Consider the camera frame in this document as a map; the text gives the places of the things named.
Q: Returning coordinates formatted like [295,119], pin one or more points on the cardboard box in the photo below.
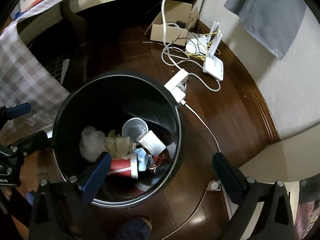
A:
[170,33]

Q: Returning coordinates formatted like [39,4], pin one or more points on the white tissue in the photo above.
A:
[91,142]

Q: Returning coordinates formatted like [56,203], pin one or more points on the pink checked tablecloth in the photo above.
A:
[22,67]

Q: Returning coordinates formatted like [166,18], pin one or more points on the white power strip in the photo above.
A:
[176,78]

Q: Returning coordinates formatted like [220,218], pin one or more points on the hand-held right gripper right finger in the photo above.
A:
[225,170]

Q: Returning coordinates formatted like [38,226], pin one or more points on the pink and white carton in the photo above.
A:
[153,143]

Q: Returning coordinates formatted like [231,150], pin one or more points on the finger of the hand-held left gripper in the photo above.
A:
[21,110]
[32,141]

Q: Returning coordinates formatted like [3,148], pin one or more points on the black trash bin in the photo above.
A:
[100,100]

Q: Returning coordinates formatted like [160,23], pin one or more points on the red paper cup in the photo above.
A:
[122,166]

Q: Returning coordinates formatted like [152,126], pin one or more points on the black power adapter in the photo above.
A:
[181,24]

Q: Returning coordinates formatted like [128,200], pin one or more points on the blue striped slipper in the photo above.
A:
[135,228]

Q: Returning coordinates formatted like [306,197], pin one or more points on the light blue face mask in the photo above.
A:
[142,160]

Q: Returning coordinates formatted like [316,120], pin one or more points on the grey curtain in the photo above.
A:
[270,10]

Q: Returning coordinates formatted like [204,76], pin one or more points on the white charger plug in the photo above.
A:
[179,95]

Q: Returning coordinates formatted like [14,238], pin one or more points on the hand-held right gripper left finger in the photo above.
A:
[97,172]

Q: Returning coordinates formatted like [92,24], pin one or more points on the beige paper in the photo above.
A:
[120,145]

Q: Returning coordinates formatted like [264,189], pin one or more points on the small white modem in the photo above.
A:
[195,45]

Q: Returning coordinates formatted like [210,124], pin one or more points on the white router with antennas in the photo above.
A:
[213,65]

